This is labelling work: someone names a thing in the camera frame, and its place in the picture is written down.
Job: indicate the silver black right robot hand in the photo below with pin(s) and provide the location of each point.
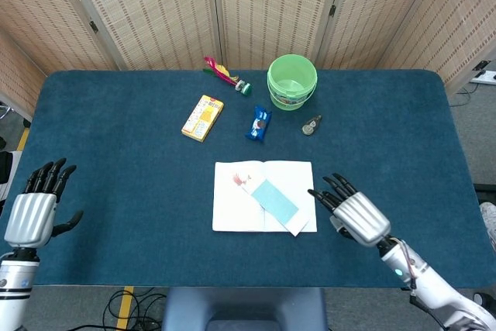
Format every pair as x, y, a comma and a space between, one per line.
360, 218

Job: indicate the white power strip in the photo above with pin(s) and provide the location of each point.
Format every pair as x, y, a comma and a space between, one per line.
484, 76

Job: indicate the yellow card box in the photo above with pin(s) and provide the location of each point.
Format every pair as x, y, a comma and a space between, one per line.
203, 118

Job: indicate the small dark correction tape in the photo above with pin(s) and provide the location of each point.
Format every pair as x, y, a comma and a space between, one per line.
310, 126

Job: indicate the green plastic bucket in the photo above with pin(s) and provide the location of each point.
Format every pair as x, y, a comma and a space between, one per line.
291, 90

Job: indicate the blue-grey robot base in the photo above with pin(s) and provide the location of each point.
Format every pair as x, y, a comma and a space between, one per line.
244, 307

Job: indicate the black caster wheel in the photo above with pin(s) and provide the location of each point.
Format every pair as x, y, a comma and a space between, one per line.
480, 298

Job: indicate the white lined notebook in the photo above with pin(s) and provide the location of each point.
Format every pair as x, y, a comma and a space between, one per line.
228, 211

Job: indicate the white shoe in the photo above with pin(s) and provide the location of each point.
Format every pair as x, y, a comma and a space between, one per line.
489, 222

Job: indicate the blue white tasselled bookmark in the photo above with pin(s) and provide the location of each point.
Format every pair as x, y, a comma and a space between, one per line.
275, 201

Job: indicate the pink feather shuttlecock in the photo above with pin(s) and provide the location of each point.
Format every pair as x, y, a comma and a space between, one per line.
222, 73

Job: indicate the blue table cloth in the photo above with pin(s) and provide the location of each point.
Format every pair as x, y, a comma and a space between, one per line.
116, 133

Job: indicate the black white floor object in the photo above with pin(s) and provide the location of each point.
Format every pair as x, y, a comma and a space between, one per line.
9, 172

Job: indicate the woven folding screen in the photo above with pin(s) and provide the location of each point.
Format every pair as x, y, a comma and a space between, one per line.
155, 5

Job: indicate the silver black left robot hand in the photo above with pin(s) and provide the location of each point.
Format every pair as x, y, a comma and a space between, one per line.
29, 218

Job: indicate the blue cookie packet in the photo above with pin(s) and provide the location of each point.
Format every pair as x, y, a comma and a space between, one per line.
259, 123

